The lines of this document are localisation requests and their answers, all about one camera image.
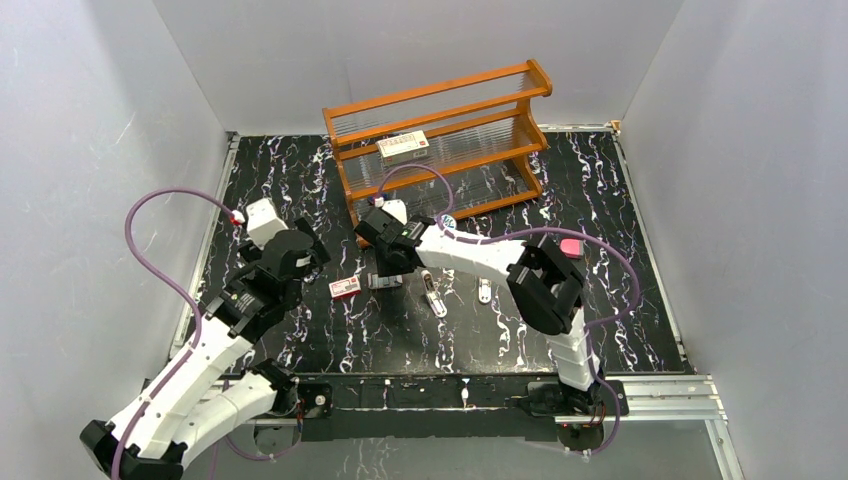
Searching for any small red white staple box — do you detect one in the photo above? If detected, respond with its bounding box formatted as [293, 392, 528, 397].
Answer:
[329, 275, 362, 300]

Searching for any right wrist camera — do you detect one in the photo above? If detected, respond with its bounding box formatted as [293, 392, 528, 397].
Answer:
[374, 197, 408, 224]

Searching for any round patterned tape roll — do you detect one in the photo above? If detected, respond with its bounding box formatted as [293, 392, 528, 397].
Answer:
[441, 215, 457, 229]

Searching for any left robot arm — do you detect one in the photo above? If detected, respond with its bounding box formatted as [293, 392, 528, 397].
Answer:
[80, 218, 330, 479]

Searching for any white stapler part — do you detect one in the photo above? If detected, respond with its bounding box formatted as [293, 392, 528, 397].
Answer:
[420, 270, 447, 318]

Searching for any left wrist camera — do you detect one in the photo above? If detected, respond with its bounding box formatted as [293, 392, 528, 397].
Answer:
[246, 198, 289, 249]

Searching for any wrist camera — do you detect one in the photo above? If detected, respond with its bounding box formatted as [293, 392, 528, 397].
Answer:
[374, 197, 408, 224]
[246, 198, 289, 249]

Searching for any white red staple box on shelf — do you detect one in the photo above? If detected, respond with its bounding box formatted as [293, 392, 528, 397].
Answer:
[376, 130, 429, 166]

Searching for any pink tape measure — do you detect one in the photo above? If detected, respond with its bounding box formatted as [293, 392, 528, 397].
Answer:
[560, 238, 584, 259]

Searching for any black base bar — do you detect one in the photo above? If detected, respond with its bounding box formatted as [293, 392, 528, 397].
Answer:
[299, 374, 630, 448]

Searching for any aluminium rail frame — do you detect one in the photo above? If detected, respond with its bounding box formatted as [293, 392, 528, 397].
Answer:
[205, 375, 744, 479]

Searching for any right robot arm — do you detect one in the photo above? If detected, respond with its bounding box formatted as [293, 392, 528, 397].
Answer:
[354, 208, 603, 415]

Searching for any cardboard staple tray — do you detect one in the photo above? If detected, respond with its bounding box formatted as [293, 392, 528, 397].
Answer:
[367, 273, 403, 290]

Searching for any orange wooden shelf rack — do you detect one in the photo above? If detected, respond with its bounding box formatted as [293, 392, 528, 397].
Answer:
[323, 59, 553, 223]

